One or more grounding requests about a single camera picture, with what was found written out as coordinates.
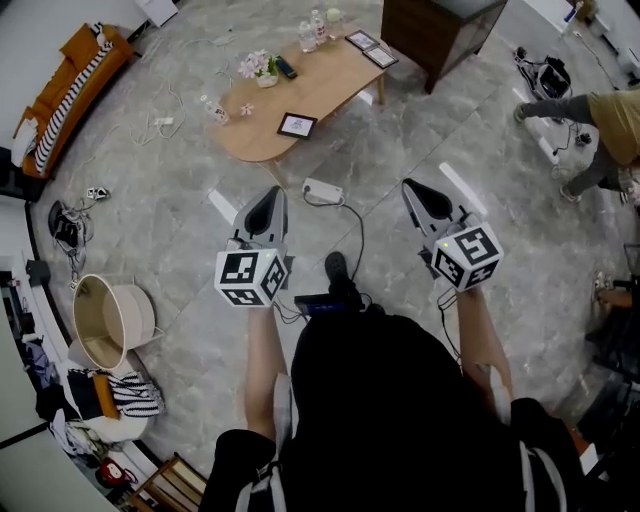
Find black remote control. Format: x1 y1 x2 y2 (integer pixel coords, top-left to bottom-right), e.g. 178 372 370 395
274 55 300 81

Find clear water bottle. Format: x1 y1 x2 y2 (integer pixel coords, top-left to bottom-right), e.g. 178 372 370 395
324 6 347 40
309 8 330 47
297 19 319 54

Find large white power strip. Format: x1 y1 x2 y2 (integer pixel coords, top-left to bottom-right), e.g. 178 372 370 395
301 176 347 207

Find black box appliance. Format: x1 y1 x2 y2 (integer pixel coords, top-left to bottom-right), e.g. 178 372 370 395
0 146 49 202

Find black gear on floor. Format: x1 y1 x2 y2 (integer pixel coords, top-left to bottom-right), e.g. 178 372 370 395
47 198 97 254

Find person's left forearm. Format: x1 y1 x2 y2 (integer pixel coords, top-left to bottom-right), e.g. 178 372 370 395
243 299 292 444

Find pink flowers in white pot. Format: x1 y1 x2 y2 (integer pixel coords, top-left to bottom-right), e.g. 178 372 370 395
236 48 282 90

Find black equipment with cables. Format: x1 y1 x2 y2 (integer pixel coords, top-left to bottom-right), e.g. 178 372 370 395
513 46 575 101

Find wooden coffee table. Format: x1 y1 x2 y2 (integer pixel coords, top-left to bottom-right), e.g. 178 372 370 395
206 28 390 190

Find round beige basket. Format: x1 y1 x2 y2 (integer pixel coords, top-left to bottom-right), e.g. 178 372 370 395
72 272 158 372

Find striped blanket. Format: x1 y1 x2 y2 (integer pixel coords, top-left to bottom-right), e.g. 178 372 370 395
32 42 115 175

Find dark wooden cabinet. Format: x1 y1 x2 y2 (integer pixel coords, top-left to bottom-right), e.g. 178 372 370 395
379 0 510 95

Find white label water bottle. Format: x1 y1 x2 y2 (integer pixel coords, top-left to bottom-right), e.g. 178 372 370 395
198 93 232 127

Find wooden crate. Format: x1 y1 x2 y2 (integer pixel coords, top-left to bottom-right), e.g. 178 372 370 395
124 453 210 512

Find black box device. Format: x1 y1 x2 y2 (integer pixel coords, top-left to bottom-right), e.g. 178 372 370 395
293 293 364 317

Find white pillow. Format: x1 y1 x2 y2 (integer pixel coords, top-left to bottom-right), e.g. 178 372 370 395
9 127 40 169

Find black power cable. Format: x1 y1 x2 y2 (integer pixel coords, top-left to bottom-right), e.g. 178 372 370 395
304 192 367 281

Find person's own torso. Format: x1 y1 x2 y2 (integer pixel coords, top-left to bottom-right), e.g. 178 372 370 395
198 304 589 512

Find orange sofa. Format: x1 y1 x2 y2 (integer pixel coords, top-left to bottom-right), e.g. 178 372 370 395
12 22 137 181

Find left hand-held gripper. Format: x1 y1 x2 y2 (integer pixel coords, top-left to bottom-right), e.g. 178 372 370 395
213 185 297 309

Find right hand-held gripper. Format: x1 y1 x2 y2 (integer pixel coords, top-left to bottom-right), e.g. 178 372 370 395
401 177 505 294

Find person's right forearm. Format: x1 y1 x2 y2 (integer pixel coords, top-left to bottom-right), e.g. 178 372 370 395
452 287 516 416

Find striped cloth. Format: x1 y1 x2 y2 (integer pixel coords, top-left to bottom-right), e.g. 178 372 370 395
106 371 167 419

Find red item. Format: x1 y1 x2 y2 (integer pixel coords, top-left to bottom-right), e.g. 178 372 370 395
96 457 137 487

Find person's black shoe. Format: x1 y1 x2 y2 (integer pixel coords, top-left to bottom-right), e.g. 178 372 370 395
323 250 359 296

